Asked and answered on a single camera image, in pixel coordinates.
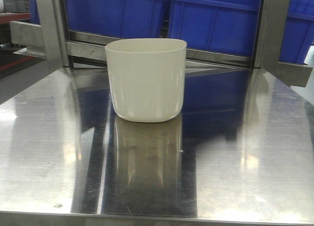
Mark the white plastic bin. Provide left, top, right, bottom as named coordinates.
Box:
left=105, top=38, right=187, bottom=123

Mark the blue crate left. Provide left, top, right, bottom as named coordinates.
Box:
left=27, top=0, right=170, bottom=39

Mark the blue crate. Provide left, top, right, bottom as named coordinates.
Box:
left=27, top=0, right=170, bottom=39
left=280, top=0, right=314, bottom=64
left=168, top=0, right=261, bottom=56

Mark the blue crate middle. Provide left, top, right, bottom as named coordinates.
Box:
left=168, top=0, right=261, bottom=56

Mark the blue crate far right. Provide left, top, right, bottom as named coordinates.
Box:
left=280, top=0, right=314, bottom=64

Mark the steel shelf frame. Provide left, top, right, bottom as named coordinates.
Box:
left=10, top=0, right=312, bottom=87

